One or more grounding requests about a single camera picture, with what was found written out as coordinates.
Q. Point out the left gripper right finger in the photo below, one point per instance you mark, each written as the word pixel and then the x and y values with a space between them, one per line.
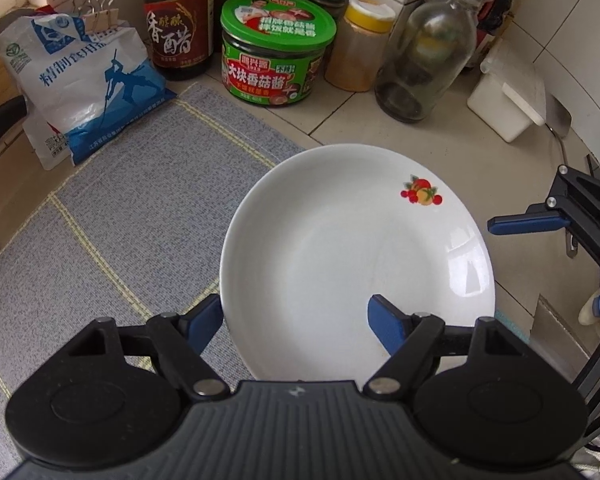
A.
pixel 411 341

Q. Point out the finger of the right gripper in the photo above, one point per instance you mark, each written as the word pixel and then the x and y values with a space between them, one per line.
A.
pixel 590 312
pixel 527 223

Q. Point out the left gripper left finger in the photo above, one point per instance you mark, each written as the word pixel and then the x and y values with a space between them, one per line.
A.
pixel 178 342

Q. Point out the white fruit plate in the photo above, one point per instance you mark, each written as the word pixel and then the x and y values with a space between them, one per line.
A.
pixel 325 231

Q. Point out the grey and teal checked towel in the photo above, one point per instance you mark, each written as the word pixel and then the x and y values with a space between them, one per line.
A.
pixel 135 231

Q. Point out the white plastic seasoning box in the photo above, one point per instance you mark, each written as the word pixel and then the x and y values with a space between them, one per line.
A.
pixel 510 95

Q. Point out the clear glass bottle red cap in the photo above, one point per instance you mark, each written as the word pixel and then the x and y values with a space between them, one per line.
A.
pixel 437 41

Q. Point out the yellow lidded spice jar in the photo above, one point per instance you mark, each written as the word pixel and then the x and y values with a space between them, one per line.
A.
pixel 360 42

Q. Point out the blue white salt bag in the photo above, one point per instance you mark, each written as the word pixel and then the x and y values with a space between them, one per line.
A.
pixel 88 87

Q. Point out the green lidded sauce jar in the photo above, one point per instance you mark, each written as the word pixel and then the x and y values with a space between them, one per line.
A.
pixel 272 50

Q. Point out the dark vinegar bottle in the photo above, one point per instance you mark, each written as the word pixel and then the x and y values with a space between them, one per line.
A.
pixel 180 34

